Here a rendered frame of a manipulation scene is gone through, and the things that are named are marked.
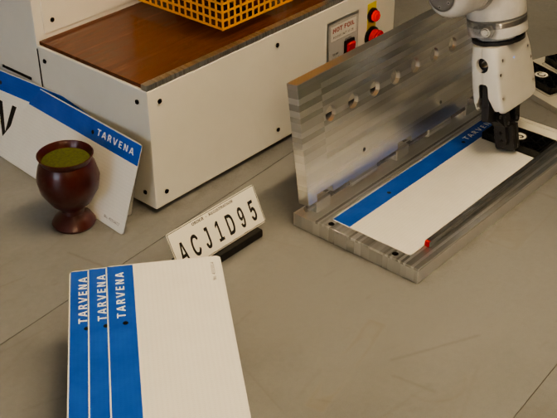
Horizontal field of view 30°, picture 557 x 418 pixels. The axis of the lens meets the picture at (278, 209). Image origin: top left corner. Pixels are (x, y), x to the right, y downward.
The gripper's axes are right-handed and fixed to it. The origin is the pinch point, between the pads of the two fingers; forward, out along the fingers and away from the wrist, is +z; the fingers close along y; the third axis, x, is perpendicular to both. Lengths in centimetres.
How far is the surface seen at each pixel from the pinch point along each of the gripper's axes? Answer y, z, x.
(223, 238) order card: -44.2, -1.0, 15.9
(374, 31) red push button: 4.2, -13.0, 25.8
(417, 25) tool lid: -7.0, -18.6, 8.7
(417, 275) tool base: -33.2, 4.9, -6.6
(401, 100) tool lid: -10.1, -8.1, 10.7
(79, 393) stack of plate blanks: -80, -5, -1
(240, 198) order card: -39.2, -4.4, 16.7
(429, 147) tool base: -6.6, 0.5, 9.3
